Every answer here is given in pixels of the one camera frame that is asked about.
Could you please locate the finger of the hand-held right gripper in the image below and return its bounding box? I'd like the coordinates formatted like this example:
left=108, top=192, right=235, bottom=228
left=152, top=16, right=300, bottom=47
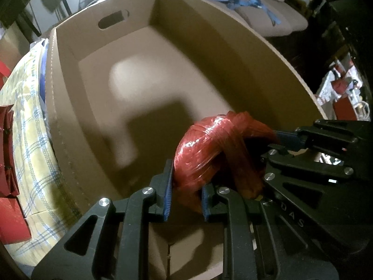
left=260, top=145, right=373, bottom=208
left=274, top=119, right=373, bottom=152

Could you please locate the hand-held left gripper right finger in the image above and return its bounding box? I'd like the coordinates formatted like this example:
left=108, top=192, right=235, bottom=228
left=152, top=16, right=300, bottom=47
left=201, top=181, right=340, bottom=280

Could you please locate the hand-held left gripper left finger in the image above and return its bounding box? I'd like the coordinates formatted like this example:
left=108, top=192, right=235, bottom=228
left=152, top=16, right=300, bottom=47
left=33, top=159, right=175, bottom=280

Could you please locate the red plastic twine ball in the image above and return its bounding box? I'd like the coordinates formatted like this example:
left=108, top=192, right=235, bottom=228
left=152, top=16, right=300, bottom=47
left=173, top=110, right=281, bottom=214

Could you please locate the brown cardboard box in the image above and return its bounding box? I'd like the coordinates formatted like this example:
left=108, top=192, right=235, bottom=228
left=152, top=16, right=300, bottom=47
left=46, top=0, right=327, bottom=280

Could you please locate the floor clutter pile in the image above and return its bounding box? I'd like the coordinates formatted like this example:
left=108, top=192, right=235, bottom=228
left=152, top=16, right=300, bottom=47
left=315, top=60, right=368, bottom=121

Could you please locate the brown sofa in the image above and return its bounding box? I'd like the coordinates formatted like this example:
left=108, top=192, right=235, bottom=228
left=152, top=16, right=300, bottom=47
left=117, top=0, right=309, bottom=38

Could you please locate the yellow checked tablecloth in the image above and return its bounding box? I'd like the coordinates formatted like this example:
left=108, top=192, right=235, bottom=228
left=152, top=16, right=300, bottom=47
left=0, top=37, right=83, bottom=270

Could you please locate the blue white flat box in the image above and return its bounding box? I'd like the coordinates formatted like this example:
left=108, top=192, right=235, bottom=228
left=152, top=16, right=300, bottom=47
left=37, top=38, right=50, bottom=120

